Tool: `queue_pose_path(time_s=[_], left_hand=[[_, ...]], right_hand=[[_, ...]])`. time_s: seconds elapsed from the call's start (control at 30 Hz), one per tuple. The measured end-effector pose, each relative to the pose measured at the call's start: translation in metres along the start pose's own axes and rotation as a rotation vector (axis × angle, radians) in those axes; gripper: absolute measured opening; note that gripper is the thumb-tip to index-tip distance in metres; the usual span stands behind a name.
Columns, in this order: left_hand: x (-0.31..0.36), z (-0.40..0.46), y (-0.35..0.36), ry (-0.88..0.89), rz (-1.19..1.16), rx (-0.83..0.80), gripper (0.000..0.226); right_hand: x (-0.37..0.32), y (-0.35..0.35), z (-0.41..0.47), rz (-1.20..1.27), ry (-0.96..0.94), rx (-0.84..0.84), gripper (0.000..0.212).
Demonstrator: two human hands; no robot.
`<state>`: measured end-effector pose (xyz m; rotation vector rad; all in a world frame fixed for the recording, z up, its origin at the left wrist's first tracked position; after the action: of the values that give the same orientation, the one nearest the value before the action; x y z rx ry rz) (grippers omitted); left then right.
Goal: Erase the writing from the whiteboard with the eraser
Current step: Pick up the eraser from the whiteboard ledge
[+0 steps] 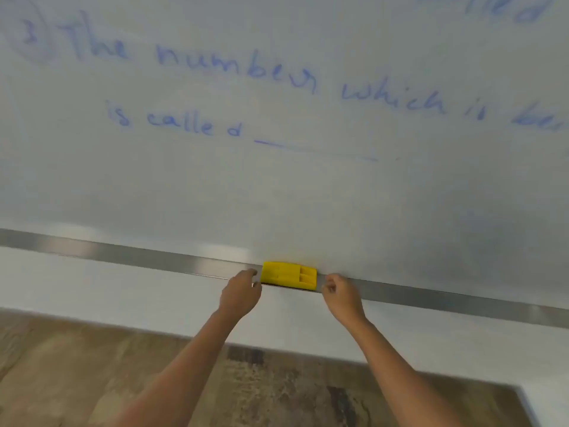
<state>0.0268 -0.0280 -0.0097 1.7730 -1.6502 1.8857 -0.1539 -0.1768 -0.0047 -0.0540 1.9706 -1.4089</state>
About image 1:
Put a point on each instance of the person's right hand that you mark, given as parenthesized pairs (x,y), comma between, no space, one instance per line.
(344,300)

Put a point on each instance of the person's left hand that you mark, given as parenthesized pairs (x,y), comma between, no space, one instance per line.
(238,295)

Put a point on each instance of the yellow whiteboard eraser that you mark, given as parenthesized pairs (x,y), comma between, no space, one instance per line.
(284,273)

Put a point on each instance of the white whiteboard with blue writing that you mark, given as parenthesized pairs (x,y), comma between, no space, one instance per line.
(284,195)

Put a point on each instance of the person's right forearm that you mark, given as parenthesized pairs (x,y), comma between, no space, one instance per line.
(400,378)

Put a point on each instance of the person's left forearm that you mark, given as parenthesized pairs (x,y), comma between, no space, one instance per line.
(178,378)

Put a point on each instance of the silver metal whiteboard tray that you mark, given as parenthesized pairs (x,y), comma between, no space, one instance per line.
(133,256)

